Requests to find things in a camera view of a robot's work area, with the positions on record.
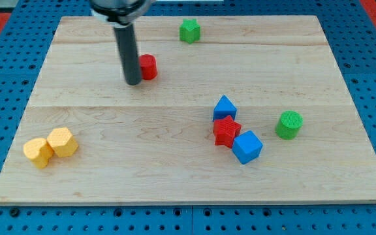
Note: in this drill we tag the red star block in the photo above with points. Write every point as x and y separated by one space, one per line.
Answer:
225 131

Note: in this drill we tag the red cylinder block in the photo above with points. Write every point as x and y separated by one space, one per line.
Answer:
148 66

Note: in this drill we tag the blue cube block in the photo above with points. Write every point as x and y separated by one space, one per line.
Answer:
247 147

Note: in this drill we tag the yellow heart block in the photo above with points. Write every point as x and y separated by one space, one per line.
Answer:
38 151

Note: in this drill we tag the blue triangle block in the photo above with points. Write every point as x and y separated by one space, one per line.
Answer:
224 108

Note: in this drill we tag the black robot tool flange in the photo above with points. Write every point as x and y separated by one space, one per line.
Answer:
119 12

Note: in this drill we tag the yellow hexagon block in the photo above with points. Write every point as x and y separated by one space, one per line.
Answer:
62 142

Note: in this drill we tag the green cylinder block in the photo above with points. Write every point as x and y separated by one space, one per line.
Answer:
289 124

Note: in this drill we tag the green star block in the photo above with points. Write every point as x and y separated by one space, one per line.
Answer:
190 31

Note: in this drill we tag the wooden board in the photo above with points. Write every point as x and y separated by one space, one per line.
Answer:
153 143

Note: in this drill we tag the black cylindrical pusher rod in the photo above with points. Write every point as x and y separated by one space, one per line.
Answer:
128 52

